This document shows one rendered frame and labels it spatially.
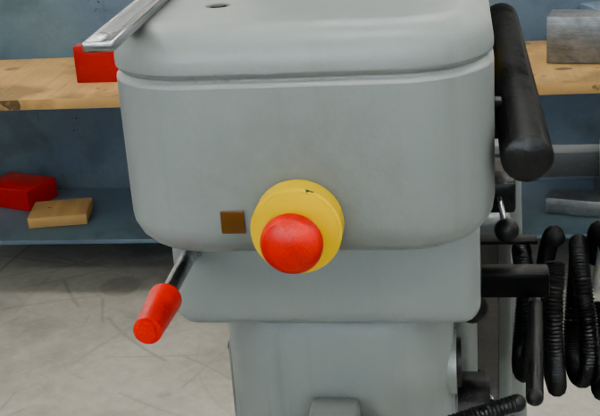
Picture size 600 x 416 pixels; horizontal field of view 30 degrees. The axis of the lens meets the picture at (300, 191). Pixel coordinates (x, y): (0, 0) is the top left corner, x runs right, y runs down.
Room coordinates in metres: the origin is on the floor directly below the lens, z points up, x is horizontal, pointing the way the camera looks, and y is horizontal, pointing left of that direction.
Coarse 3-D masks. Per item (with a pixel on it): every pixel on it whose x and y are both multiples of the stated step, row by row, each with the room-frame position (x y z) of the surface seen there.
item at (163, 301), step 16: (192, 256) 0.78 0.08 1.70; (176, 272) 0.74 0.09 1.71; (160, 288) 0.70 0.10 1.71; (176, 288) 0.71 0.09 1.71; (144, 304) 0.69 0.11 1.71; (160, 304) 0.68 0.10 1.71; (176, 304) 0.70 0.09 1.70; (144, 320) 0.66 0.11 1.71; (160, 320) 0.67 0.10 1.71; (144, 336) 0.66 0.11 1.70; (160, 336) 0.66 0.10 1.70
